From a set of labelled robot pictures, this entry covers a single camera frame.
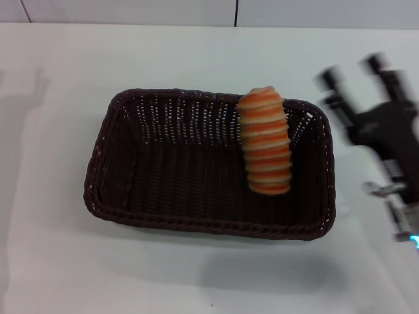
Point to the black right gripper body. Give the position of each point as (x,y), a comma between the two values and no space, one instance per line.
(384,126)

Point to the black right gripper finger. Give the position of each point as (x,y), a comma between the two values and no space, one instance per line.
(388,76)
(338,95)

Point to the orange striped spiral bread roll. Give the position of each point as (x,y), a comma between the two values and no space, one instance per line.
(266,147)

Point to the dark brown woven wicker basket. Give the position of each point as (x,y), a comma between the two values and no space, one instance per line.
(196,189)

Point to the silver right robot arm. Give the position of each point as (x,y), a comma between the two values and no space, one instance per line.
(401,183)

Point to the black vertical wall strip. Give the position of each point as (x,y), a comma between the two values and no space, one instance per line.
(235,12)

